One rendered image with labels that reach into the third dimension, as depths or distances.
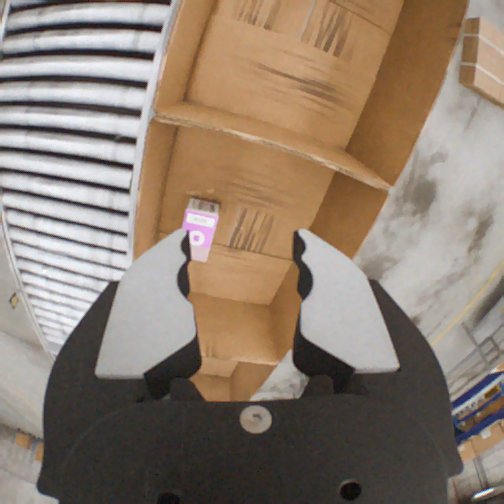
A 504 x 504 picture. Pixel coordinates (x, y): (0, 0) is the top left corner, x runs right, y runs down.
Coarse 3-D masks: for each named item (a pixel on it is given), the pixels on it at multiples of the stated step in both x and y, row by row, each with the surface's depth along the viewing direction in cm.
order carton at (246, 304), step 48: (144, 144) 24; (192, 144) 39; (240, 144) 40; (144, 192) 29; (192, 192) 44; (240, 192) 45; (288, 192) 45; (336, 192) 42; (384, 192) 30; (144, 240) 37; (240, 240) 52; (288, 240) 52; (336, 240) 40; (192, 288) 58; (240, 288) 59; (288, 288) 54; (240, 336) 53; (288, 336) 49
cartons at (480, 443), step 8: (496, 424) 201; (488, 432) 207; (496, 432) 194; (472, 440) 227; (480, 440) 213; (488, 440) 200; (496, 440) 187; (464, 448) 233; (472, 448) 219; (480, 448) 206; (488, 448) 193; (464, 456) 225; (472, 456) 211
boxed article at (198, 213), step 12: (192, 204) 43; (204, 204) 45; (216, 204) 46; (192, 216) 43; (204, 216) 43; (216, 216) 43; (192, 228) 44; (204, 228) 44; (192, 240) 45; (204, 240) 46; (192, 252) 47; (204, 252) 47
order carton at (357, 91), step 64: (192, 0) 18; (256, 0) 26; (320, 0) 26; (384, 0) 24; (448, 0) 15; (192, 64) 31; (256, 64) 32; (320, 64) 32; (384, 64) 31; (448, 64) 18; (256, 128) 29; (320, 128) 39; (384, 128) 31
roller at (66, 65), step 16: (0, 64) 32; (16, 64) 33; (32, 64) 35; (48, 64) 36; (64, 64) 37; (80, 64) 38; (96, 64) 39; (112, 64) 39; (128, 64) 40; (144, 64) 41; (144, 80) 44
